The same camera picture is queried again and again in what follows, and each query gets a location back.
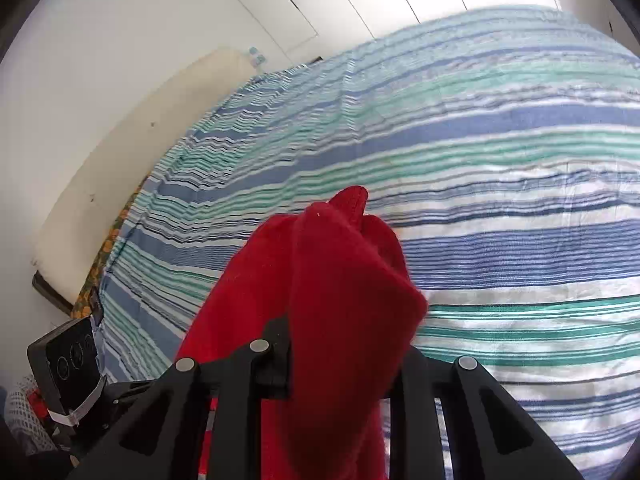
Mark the dark wooden bed frame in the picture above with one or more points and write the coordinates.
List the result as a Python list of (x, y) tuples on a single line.
[(50, 292)]

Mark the orange floral bed sheet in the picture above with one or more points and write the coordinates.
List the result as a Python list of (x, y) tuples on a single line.
[(107, 245)]

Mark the striped blue green bed cover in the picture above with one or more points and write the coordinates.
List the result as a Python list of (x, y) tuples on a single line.
[(500, 210)]

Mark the small light blue object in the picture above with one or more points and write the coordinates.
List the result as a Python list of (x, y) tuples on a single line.
[(257, 56)]

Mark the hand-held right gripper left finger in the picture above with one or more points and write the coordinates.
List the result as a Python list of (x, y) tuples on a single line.
[(260, 360)]

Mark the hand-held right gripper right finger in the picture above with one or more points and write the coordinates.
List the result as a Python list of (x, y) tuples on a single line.
[(470, 375)]

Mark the red sweater with white figure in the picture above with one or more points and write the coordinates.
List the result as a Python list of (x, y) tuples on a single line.
[(340, 310)]

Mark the cream padded headboard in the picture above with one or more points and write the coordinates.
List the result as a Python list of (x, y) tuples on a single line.
[(125, 150)]

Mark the white mesh cloth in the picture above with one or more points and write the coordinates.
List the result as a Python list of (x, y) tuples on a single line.
[(22, 420)]

